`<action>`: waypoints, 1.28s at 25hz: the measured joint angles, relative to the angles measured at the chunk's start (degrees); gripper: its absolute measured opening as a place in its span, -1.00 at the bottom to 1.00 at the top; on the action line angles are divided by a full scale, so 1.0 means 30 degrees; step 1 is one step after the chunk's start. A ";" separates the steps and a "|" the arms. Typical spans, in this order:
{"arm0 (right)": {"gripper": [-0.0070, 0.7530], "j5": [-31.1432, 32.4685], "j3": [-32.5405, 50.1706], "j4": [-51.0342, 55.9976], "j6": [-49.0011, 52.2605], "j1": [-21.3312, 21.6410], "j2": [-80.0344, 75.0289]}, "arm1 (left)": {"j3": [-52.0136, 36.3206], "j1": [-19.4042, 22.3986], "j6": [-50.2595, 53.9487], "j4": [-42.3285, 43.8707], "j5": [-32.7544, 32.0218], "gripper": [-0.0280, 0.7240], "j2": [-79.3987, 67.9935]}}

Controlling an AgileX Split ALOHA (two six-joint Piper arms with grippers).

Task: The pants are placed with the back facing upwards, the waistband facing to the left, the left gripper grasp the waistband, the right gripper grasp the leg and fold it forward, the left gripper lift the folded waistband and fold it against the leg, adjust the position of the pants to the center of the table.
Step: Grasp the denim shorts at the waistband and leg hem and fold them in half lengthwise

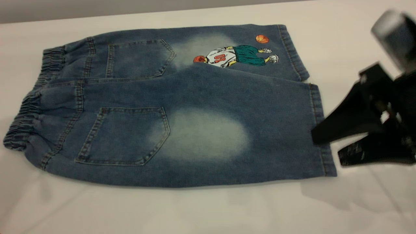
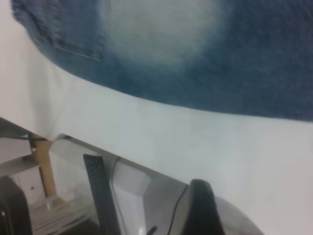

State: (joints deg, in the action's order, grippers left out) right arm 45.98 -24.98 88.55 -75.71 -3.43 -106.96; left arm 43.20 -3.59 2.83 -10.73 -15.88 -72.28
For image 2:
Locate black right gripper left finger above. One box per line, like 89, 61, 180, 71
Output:
82, 154, 122, 235

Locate thin black cable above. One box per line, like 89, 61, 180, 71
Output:
111, 156, 123, 221
168, 185, 189, 235

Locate white table cover sheet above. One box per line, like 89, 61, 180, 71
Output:
0, 0, 313, 235

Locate black box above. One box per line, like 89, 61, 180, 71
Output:
0, 175, 34, 235

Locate white slatted rack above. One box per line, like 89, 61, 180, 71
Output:
30, 195, 93, 233

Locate blue denim shorts with print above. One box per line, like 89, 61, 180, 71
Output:
11, 0, 313, 122

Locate wooden table leg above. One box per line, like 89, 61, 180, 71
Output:
31, 139, 67, 204

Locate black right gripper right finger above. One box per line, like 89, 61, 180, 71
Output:
187, 179, 226, 235

